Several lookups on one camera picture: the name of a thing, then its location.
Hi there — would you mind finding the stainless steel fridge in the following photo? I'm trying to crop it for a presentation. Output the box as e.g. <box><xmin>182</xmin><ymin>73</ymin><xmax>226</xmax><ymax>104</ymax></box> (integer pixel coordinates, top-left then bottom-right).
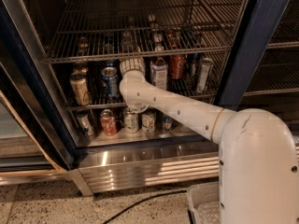
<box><xmin>1</xmin><ymin>0</ymin><xmax>298</xmax><ymax>193</ymax></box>

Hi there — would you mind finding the green white can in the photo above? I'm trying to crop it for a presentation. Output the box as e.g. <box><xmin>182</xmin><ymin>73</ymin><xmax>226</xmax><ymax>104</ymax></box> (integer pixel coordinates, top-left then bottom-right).
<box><xmin>141</xmin><ymin>108</ymin><xmax>156</xmax><ymax>133</ymax></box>
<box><xmin>123</xmin><ymin>107</ymin><xmax>139</xmax><ymax>133</ymax></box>

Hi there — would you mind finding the red Coca-Cola can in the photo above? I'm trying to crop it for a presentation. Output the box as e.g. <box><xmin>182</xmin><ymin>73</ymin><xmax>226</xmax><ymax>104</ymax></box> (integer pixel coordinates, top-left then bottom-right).
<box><xmin>169</xmin><ymin>54</ymin><xmax>186</xmax><ymax>79</ymax></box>

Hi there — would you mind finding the gold beverage can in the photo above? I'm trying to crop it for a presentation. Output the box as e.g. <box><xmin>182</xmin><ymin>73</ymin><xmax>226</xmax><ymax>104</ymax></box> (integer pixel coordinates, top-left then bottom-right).
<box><xmin>70</xmin><ymin>72</ymin><xmax>92</xmax><ymax>106</ymax></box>

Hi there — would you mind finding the clear plastic bin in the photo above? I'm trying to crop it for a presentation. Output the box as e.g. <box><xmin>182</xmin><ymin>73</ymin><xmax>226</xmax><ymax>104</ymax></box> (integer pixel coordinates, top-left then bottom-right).
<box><xmin>187</xmin><ymin>182</ymin><xmax>221</xmax><ymax>224</ymax></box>

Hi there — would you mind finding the middle wire shelf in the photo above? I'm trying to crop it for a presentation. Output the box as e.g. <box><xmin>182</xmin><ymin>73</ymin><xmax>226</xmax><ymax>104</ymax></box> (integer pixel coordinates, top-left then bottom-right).
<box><xmin>52</xmin><ymin>52</ymin><xmax>226</xmax><ymax>111</ymax></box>

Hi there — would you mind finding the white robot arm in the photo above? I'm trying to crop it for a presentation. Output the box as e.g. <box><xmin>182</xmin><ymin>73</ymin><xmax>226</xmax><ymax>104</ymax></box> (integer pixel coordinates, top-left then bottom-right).
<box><xmin>120</xmin><ymin>58</ymin><xmax>299</xmax><ymax>224</ymax></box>

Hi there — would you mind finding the blue silver can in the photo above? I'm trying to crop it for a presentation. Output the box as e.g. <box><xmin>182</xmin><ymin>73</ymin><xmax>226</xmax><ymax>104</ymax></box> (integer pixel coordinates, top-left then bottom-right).
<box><xmin>162</xmin><ymin>115</ymin><xmax>174</xmax><ymax>131</ymax></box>

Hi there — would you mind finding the red can bottom shelf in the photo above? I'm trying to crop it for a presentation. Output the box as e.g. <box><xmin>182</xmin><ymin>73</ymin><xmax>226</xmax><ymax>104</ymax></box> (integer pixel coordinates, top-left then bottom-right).
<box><xmin>100</xmin><ymin>109</ymin><xmax>117</xmax><ymax>136</ymax></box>

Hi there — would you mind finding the open fridge door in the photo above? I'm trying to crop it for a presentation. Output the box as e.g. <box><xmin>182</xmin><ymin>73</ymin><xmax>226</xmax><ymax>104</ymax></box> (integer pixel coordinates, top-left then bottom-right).
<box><xmin>0</xmin><ymin>60</ymin><xmax>73</xmax><ymax>185</ymax></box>

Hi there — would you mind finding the dark can behind red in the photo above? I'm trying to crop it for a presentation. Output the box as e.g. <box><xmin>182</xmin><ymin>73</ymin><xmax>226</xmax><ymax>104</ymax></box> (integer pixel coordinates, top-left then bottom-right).
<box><xmin>187</xmin><ymin>53</ymin><xmax>200</xmax><ymax>76</ymax></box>

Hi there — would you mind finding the black cable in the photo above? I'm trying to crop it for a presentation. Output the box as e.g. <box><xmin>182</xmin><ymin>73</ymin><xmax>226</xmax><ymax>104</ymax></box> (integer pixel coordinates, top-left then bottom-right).
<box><xmin>102</xmin><ymin>189</ymin><xmax>188</xmax><ymax>224</ymax></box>

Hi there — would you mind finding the tall silver can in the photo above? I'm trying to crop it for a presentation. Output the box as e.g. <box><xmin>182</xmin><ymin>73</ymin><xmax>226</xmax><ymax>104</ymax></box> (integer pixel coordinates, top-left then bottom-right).
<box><xmin>196</xmin><ymin>57</ymin><xmax>214</xmax><ymax>93</ymax></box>

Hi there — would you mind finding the clear water bottle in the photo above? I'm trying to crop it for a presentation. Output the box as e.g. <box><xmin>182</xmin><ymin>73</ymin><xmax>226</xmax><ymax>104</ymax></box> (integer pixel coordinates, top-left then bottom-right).
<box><xmin>121</xmin><ymin>16</ymin><xmax>136</xmax><ymax>53</ymax></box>

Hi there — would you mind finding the blue Pepsi can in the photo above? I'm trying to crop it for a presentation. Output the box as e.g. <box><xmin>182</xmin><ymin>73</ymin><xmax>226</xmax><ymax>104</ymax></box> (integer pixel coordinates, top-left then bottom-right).
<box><xmin>101</xmin><ymin>67</ymin><xmax>120</xmax><ymax>100</ymax></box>

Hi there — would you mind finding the upper wire shelf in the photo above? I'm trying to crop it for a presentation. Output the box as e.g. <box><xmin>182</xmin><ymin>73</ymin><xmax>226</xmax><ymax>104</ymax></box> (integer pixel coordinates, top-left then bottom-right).
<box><xmin>45</xmin><ymin>0</ymin><xmax>245</xmax><ymax>63</ymax></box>

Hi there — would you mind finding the white label juice bottle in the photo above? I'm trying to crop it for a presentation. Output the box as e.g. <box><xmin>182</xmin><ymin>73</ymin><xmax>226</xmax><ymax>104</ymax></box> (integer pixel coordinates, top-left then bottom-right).
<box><xmin>149</xmin><ymin>45</ymin><xmax>169</xmax><ymax>91</ymax></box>

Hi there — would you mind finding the silver can bottom left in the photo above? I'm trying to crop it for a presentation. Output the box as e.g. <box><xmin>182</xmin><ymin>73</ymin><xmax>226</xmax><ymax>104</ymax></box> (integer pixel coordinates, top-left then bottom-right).
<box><xmin>76</xmin><ymin>111</ymin><xmax>94</xmax><ymax>136</ymax></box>

